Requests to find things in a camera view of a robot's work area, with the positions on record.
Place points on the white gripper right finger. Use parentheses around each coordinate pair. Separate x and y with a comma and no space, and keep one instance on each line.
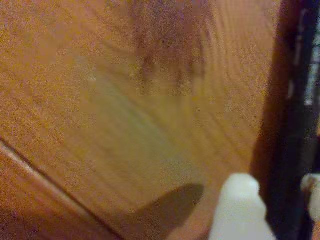
(313,197)

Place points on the black fineliner with red end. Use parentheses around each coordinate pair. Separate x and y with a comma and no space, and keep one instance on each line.
(292,150)

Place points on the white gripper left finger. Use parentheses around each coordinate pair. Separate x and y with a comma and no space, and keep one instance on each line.
(237,212)

